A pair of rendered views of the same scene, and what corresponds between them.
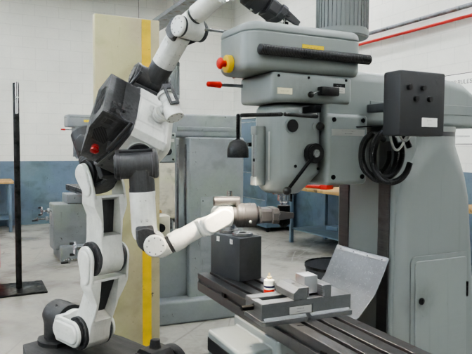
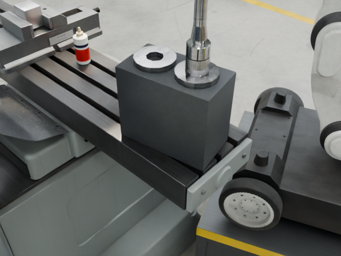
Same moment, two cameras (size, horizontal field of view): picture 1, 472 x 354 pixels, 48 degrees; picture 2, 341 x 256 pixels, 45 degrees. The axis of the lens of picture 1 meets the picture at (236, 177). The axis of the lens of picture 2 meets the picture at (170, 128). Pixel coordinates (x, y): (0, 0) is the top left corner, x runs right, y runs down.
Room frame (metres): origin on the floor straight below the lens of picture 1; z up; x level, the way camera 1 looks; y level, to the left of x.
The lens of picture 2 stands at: (3.00, -0.27, 1.54)
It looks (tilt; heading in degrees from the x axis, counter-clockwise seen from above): 41 degrees down; 158
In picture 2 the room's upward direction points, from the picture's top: 1 degrees clockwise
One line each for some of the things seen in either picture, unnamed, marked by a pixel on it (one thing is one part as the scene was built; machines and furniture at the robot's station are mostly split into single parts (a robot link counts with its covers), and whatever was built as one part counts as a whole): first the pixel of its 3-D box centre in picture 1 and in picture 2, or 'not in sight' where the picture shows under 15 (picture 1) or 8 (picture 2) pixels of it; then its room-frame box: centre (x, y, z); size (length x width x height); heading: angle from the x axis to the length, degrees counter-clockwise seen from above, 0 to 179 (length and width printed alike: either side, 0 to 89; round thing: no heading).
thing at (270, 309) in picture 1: (298, 298); (41, 28); (1.79, -0.22, 0.96); 0.35 x 0.15 x 0.11; 114
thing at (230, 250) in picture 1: (235, 253); (174, 102); (2.34, 0.00, 1.00); 0.22 x 0.12 x 0.20; 36
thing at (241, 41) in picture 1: (289, 55); not in sight; (1.95, -0.19, 1.81); 0.47 x 0.26 x 0.16; 116
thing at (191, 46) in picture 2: not in sight; (198, 44); (2.38, 0.03, 1.16); 0.05 x 0.05 x 0.01
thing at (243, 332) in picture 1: (282, 338); (73, 104); (1.94, -0.18, 0.76); 0.50 x 0.35 x 0.12; 116
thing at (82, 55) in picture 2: (269, 286); (81, 44); (1.94, -0.13, 0.96); 0.04 x 0.04 x 0.11
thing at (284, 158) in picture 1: (285, 148); not in sight; (1.94, -0.18, 1.47); 0.21 x 0.19 x 0.32; 26
